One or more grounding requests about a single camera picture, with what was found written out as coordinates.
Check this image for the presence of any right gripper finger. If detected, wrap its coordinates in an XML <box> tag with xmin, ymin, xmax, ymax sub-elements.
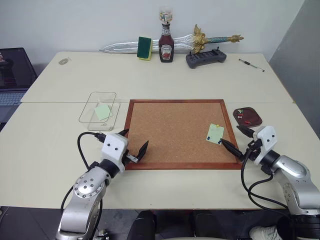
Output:
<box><xmin>236</xmin><ymin>124</ymin><xmax>256</xmax><ymax>138</ymax></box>
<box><xmin>221</xmin><ymin>138</ymin><xmax>245</xmax><ymax>163</ymax></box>

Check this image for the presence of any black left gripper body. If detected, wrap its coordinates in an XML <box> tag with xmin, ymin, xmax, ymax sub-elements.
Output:
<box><xmin>123</xmin><ymin>149</ymin><xmax>140</xmax><ymax>164</ymax></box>

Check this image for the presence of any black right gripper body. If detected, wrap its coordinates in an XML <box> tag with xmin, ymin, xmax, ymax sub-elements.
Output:
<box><xmin>245</xmin><ymin>139</ymin><xmax>264</xmax><ymax>162</ymax></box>

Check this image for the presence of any green note with writing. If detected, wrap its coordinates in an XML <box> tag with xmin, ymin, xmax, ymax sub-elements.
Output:
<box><xmin>205</xmin><ymin>123</ymin><xmax>225</xmax><ymax>145</ymax></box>

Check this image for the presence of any blank green note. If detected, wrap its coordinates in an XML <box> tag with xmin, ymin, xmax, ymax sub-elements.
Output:
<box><xmin>94</xmin><ymin>104</ymin><xmax>114</xmax><ymax>120</ymax></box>

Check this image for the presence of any wood framed cork board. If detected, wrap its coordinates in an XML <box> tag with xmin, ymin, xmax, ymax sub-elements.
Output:
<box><xmin>124</xmin><ymin>99</ymin><xmax>243</xmax><ymax>171</ymax></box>

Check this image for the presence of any brown square dish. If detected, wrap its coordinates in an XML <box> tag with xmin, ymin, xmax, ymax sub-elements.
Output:
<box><xmin>232</xmin><ymin>106</ymin><xmax>263</xmax><ymax>128</ymax></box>

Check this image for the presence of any clear plastic tray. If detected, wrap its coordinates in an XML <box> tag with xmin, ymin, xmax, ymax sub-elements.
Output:
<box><xmin>78</xmin><ymin>91</ymin><xmax>121</xmax><ymax>132</ymax></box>

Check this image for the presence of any silver black pen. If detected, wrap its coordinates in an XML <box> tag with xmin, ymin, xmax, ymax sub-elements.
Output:
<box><xmin>238</xmin><ymin>58</ymin><xmax>266</xmax><ymax>73</ymax></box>

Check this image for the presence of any dark rounded shape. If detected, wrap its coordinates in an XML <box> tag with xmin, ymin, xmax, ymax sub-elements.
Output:
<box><xmin>126</xmin><ymin>210</ymin><xmax>157</xmax><ymax>240</ymax></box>

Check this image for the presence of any dark grey handheld controller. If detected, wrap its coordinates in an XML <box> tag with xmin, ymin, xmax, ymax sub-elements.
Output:
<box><xmin>185</xmin><ymin>46</ymin><xmax>228</xmax><ymax>69</ymax></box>

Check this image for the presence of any white shoe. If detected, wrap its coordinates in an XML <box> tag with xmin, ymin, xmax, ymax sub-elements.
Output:
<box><xmin>249</xmin><ymin>225</ymin><xmax>278</xmax><ymax>240</ymax></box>

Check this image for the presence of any green and yellow sponge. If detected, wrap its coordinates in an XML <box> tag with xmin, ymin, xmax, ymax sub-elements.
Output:
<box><xmin>136</xmin><ymin>36</ymin><xmax>154</xmax><ymax>62</ymax></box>

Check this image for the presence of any red ketchup bottle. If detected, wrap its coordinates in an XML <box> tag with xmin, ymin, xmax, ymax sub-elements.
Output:
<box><xmin>158</xmin><ymin>22</ymin><xmax>175</xmax><ymax>63</ymax></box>

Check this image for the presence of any silver toy sword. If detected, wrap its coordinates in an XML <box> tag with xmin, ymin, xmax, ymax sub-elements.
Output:
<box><xmin>99</xmin><ymin>24</ymin><xmax>245</xmax><ymax>55</ymax></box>

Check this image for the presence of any open laptop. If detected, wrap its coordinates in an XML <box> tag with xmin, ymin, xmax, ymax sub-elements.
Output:
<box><xmin>0</xmin><ymin>47</ymin><xmax>38</xmax><ymax>126</ymax></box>

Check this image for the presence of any clear plastic cup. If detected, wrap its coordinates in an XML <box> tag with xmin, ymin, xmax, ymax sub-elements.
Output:
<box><xmin>158</xmin><ymin>5</ymin><xmax>174</xmax><ymax>26</ymax></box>

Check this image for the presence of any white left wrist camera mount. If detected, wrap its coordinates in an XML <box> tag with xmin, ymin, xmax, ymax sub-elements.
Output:
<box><xmin>101</xmin><ymin>133</ymin><xmax>130</xmax><ymax>174</ymax></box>

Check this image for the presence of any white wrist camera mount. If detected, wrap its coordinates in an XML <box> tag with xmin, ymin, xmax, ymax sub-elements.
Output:
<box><xmin>252</xmin><ymin>125</ymin><xmax>278</xmax><ymax>166</ymax></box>
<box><xmin>101</xmin><ymin>133</ymin><xmax>130</xmax><ymax>174</ymax></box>

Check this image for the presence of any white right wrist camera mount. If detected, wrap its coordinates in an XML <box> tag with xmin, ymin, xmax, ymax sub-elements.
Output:
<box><xmin>252</xmin><ymin>125</ymin><xmax>278</xmax><ymax>166</ymax></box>

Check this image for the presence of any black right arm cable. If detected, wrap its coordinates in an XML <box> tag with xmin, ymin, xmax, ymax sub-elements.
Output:
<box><xmin>240</xmin><ymin>147</ymin><xmax>292</xmax><ymax>210</ymax></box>

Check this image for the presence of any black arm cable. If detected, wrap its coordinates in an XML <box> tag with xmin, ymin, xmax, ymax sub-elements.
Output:
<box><xmin>60</xmin><ymin>131</ymin><xmax>106</xmax><ymax>213</ymax></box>
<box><xmin>240</xmin><ymin>147</ymin><xmax>292</xmax><ymax>210</ymax></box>

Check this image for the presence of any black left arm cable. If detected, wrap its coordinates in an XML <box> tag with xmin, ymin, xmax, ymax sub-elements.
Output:
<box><xmin>60</xmin><ymin>131</ymin><xmax>106</xmax><ymax>213</ymax></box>

